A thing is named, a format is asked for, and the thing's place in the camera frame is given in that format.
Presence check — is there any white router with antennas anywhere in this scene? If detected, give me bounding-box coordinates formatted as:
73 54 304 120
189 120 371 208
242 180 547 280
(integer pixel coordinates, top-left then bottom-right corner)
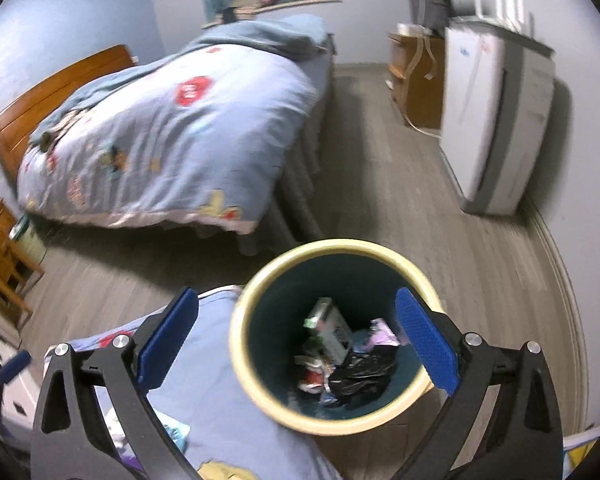
472 0 536 38

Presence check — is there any white bucket with teal lid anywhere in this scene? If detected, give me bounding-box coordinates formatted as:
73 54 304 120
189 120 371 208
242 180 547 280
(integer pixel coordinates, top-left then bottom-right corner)
9 214 47 267

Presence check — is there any red and white wrapper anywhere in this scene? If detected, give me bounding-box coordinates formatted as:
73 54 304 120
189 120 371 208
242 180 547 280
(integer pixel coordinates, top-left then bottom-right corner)
294 354 333 396

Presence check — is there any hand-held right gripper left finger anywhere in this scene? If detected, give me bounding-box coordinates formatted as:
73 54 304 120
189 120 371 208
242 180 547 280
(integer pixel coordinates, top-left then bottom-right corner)
30 286 201 480

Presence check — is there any wooden bed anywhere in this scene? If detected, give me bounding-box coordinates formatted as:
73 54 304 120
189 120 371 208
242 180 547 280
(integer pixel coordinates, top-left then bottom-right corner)
0 30 341 261

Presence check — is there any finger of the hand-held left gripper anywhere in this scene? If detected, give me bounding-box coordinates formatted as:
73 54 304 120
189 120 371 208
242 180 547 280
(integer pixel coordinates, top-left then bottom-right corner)
0 351 32 387

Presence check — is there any teal bin with yellow rim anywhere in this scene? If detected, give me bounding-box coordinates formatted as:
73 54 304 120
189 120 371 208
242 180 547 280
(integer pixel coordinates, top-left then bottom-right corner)
228 240 445 436

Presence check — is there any white air purifier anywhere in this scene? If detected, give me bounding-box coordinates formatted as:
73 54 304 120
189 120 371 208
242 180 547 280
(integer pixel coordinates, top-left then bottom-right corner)
439 25 508 201

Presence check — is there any wooden cabinet with monitor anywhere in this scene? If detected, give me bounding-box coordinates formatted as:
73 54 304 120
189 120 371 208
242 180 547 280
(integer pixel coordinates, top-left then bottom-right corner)
402 30 443 138

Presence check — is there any purple wrapper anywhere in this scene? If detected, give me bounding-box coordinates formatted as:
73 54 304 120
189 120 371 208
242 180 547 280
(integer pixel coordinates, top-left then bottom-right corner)
111 452 148 480

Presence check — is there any light blue wrapper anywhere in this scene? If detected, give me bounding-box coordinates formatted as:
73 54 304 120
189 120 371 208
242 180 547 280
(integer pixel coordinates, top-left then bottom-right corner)
162 412 192 453

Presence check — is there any pink wrapper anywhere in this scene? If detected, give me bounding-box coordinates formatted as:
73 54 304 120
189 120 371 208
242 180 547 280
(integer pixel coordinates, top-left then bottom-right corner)
365 318 402 350

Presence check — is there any white window sill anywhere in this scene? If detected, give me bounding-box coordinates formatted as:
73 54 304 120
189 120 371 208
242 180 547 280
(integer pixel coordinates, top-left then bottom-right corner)
201 0 343 30

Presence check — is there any wooden nightstand left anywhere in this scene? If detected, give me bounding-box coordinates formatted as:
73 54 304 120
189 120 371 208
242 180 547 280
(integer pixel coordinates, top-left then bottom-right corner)
0 230 46 328

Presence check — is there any white printed cloth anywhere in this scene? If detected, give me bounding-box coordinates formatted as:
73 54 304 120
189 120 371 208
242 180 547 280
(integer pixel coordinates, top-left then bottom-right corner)
562 427 600 480

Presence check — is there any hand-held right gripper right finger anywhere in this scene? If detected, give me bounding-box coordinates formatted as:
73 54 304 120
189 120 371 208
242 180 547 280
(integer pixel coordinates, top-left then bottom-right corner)
395 287 565 480

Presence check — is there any white and green carton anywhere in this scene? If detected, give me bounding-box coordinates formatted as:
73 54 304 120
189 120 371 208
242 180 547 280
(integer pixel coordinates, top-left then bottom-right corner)
304 297 355 366

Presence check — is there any black plastic bag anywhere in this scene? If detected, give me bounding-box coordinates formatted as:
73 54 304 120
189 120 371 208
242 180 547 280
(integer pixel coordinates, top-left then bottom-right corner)
326 351 400 408

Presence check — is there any printed blue quilt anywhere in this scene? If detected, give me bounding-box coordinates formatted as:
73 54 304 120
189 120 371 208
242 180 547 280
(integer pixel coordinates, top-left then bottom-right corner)
17 52 321 235
42 285 343 480

